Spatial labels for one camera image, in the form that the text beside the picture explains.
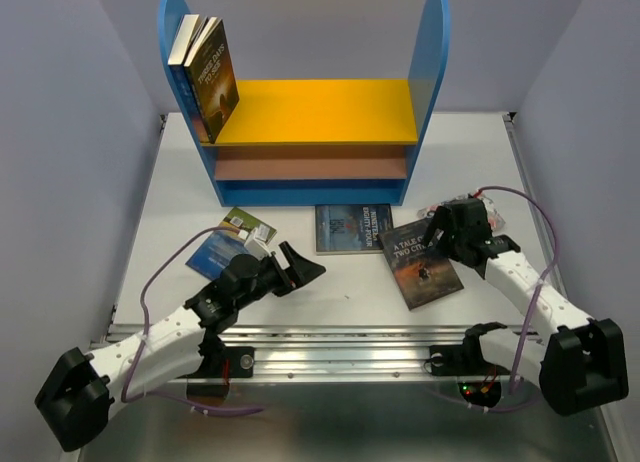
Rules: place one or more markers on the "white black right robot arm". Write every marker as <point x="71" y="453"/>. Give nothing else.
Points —
<point x="576" y="361"/>

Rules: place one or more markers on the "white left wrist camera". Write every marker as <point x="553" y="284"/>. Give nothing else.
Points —
<point x="256" y="242"/>

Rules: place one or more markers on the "A Tale of Two Cities book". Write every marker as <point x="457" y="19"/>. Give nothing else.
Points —
<point x="421" y="273"/>

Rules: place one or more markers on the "Little Women floral book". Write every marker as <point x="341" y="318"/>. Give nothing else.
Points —
<point x="495" y="219"/>

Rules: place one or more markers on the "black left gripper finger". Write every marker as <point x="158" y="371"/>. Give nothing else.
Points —
<point x="300" y="271"/>
<point x="284" y="287"/>

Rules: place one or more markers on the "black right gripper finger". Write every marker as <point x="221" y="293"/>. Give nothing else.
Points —
<point x="437" y="226"/>
<point x="437" y="245"/>

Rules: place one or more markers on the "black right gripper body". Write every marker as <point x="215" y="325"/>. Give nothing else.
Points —
<point x="456" y="239"/>

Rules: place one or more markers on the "Three Days to See book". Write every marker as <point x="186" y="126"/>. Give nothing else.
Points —
<point x="210" y="72"/>

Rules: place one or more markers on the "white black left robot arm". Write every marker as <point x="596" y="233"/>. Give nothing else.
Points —
<point x="84" y="390"/>

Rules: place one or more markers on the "blue wooden bookshelf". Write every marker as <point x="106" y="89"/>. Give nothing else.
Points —
<point x="310" y="142"/>

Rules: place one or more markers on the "blue green landscape book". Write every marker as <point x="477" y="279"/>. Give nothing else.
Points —
<point x="215" y="253"/>

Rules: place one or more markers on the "aluminium mounting rail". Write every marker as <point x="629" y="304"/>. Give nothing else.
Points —
<point x="310" y="352"/>

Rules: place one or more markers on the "Nineteen Eighty-Four dark book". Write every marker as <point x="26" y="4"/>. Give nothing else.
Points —
<point x="351" y="229"/>

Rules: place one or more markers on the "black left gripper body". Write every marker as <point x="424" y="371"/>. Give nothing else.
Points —
<point x="268" y="274"/>

